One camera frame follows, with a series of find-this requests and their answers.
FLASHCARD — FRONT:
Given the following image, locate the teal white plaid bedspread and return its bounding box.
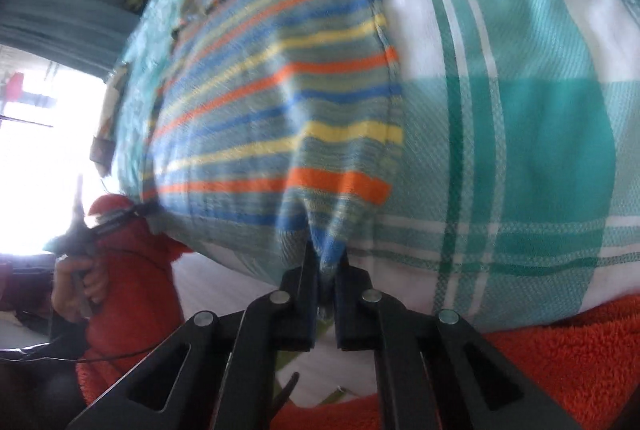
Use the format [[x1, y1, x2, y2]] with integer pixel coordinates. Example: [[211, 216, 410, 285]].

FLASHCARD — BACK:
[[110, 0, 639, 332]]

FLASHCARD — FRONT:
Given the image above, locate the multicolour striped knit sweater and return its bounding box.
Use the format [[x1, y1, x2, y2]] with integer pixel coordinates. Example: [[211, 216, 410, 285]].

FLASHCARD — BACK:
[[141, 0, 403, 276]]

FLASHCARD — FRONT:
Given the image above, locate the teal blue curtain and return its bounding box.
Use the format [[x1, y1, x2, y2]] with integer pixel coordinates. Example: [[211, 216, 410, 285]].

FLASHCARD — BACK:
[[1, 0, 139, 78]]

